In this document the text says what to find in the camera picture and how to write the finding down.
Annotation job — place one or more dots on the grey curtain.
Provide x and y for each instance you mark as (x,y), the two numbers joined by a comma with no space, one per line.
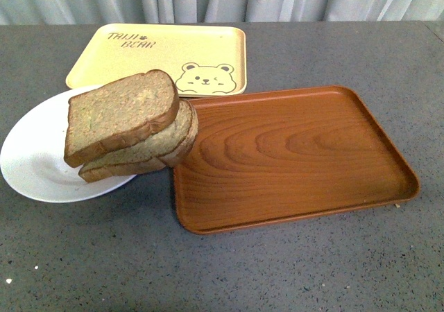
(24,12)

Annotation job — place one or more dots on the brown wooden tray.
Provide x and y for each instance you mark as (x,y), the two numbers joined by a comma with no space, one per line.
(274,157)

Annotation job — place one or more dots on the white round plate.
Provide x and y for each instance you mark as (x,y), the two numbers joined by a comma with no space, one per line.
(32,156)

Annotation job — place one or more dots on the yellow bear tray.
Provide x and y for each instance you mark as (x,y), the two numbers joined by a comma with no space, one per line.
(201,60)

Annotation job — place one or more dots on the bread slice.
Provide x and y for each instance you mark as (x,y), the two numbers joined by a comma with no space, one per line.
(166,148)
(118,115)

